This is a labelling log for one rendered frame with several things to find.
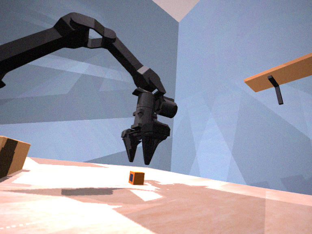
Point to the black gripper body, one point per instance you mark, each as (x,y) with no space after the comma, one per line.
(144,124)

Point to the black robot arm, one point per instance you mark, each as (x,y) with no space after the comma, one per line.
(72,31)

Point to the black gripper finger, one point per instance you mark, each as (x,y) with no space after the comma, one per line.
(149,145)
(131,146)

